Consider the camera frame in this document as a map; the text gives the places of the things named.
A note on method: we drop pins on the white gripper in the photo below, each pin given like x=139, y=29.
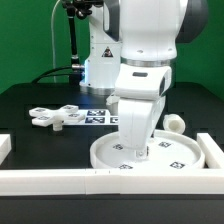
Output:
x=141, y=101

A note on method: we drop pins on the white round table top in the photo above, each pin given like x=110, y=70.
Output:
x=165, y=151

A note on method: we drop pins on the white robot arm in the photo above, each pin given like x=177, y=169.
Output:
x=133, y=43

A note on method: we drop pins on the white marker sheet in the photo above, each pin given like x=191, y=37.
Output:
x=94, y=117

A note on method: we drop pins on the white cross-shaped table base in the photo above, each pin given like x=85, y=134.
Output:
x=44, y=117

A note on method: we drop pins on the white U-shaped fence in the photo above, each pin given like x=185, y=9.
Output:
x=116, y=181

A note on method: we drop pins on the black camera stand pole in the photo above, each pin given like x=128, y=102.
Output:
x=77, y=9

